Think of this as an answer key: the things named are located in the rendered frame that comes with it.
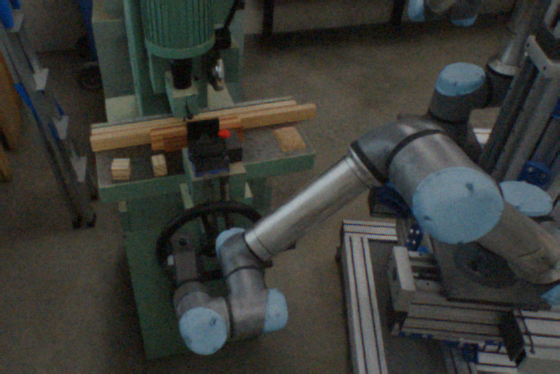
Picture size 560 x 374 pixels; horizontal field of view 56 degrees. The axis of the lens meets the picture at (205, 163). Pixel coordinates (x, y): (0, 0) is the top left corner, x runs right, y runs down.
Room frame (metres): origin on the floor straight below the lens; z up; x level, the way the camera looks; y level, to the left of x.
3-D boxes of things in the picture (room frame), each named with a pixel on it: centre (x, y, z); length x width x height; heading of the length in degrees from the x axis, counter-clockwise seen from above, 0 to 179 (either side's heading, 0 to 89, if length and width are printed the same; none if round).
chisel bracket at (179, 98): (1.21, 0.06, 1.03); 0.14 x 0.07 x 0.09; 12
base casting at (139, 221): (1.31, 0.08, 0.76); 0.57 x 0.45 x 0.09; 12
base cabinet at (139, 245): (1.31, 0.08, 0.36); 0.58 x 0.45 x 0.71; 12
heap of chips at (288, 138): (1.16, -0.24, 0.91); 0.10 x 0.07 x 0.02; 12
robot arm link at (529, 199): (0.76, -0.67, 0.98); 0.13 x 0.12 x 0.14; 10
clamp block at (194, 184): (1.01, -0.02, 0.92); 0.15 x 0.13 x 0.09; 102
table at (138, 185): (1.09, 0.00, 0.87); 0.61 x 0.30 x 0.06; 102
